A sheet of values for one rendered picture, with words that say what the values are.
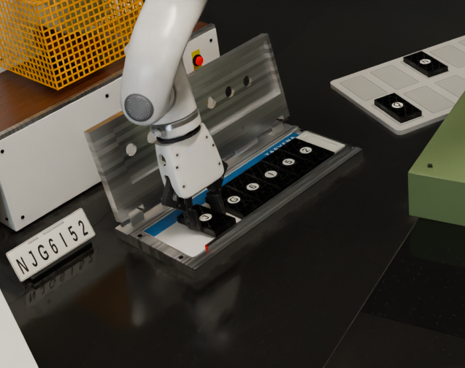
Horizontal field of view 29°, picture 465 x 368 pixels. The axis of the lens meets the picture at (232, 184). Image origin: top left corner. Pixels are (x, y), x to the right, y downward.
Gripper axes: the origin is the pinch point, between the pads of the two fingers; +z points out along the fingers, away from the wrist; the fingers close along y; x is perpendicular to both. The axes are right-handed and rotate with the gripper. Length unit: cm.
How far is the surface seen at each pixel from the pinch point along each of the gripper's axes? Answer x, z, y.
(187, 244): -0.7, 2.9, -5.8
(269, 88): 11.5, -8.4, 31.6
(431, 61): 3, 2, 71
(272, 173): 0.4, 1.4, 17.2
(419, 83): 1, 4, 63
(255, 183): 0.7, 1.4, 13.0
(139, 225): 10.4, 0.6, -7.0
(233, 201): 0.1, 1.5, 6.7
